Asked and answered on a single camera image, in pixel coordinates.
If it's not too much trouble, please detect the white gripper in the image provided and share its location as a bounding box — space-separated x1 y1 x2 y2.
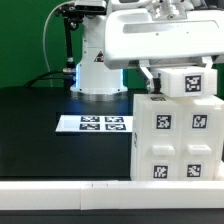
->
104 8 224 94

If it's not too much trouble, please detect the white cabinet top block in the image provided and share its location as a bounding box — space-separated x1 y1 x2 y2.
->
156 66 217 97

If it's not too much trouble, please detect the white cabinet door panel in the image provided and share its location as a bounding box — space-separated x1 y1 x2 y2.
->
180 103 224 181
137 104 181 180

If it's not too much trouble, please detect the white cabinet body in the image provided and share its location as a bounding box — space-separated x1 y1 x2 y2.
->
130 94 224 181

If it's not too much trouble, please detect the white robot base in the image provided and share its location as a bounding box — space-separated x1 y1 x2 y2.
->
70 15 127 101

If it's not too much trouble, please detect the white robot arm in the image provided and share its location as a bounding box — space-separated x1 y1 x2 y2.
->
104 0 224 97

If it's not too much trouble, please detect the white marker sheet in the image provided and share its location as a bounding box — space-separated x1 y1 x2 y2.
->
56 115 133 133

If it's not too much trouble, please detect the white front fence bar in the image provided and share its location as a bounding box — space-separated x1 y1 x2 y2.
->
0 181 224 210

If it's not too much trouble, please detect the black camera stand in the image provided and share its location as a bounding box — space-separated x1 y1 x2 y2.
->
55 0 107 70

